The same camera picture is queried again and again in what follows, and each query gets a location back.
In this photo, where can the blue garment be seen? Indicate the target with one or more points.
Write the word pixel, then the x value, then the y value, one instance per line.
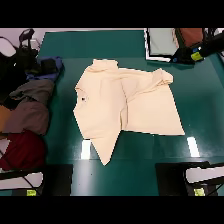
pixel 58 68

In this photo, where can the cream shirt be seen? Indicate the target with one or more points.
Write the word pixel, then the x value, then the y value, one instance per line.
pixel 146 106

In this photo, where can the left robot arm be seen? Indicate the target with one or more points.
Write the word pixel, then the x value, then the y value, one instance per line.
pixel 53 180

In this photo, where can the grey garment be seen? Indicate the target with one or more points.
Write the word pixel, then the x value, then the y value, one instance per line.
pixel 36 88

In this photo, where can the red garment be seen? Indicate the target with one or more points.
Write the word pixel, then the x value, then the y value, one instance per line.
pixel 23 150

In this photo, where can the black garment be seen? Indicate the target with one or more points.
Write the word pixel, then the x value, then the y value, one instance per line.
pixel 15 68

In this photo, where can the brown garment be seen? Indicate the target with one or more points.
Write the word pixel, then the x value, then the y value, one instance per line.
pixel 30 116

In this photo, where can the white framed panel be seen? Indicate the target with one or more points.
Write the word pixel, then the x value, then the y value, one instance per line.
pixel 160 41

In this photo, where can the orange garment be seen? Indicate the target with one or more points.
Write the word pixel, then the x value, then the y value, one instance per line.
pixel 4 118

